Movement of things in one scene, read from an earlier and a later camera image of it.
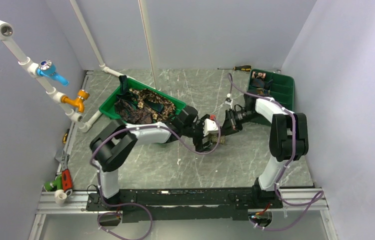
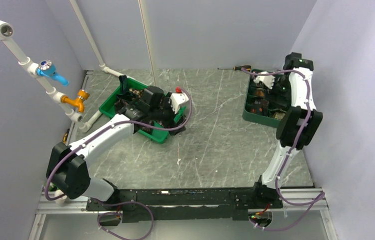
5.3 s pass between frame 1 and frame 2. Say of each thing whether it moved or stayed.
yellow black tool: stayed
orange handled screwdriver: stayed
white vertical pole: stayed
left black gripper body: moved
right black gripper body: moved
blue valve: stayed
